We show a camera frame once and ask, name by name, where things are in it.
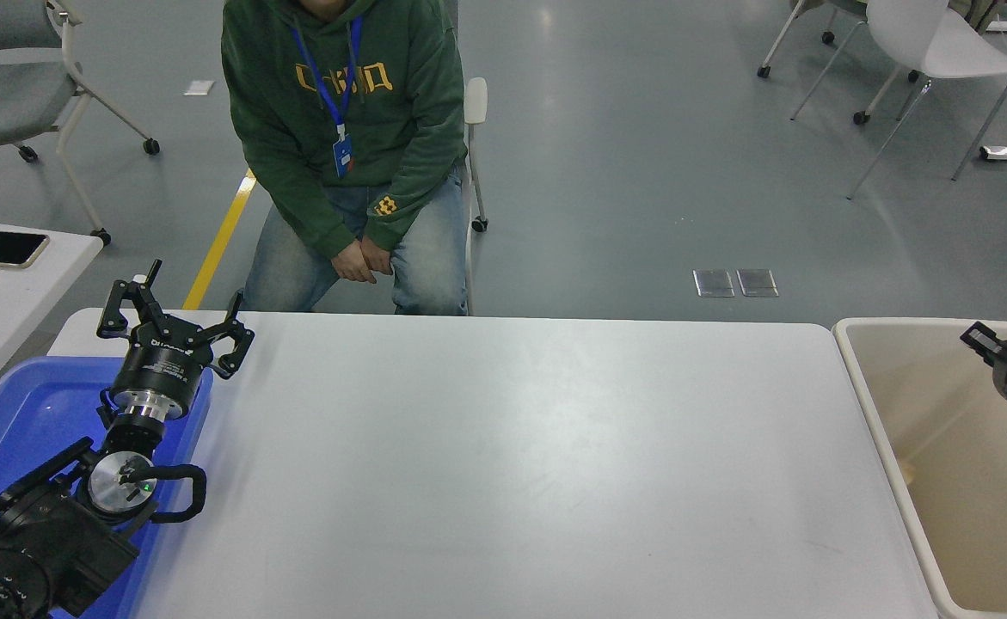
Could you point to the grey office chair white armrests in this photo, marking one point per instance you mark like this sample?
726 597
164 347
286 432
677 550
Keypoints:
476 99

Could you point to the smartphone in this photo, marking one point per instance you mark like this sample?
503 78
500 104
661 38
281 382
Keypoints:
0 248

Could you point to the person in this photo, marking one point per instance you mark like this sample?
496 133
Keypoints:
348 69
976 10

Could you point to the person's left hand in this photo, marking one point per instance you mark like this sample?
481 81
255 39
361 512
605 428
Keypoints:
380 256

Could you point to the large pale bin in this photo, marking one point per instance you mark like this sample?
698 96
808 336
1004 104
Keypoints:
942 413

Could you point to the white chair thin metal legs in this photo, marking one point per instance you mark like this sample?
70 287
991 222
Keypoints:
942 43

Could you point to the blue id badge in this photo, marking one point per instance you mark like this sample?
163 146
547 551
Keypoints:
343 156

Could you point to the white chair legs with casters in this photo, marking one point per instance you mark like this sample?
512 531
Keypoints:
858 116

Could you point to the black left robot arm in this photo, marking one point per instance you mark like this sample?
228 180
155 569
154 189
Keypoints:
47 533

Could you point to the silver floor plate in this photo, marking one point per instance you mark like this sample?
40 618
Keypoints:
714 284
758 283

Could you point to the person's right hand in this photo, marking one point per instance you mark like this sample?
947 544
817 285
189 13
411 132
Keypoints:
350 262

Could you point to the white side table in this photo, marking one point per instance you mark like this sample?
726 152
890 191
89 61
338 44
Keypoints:
4 292

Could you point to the blue plastic tray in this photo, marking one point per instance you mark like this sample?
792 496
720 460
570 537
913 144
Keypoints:
30 413

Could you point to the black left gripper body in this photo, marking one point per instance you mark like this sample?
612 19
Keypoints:
163 370

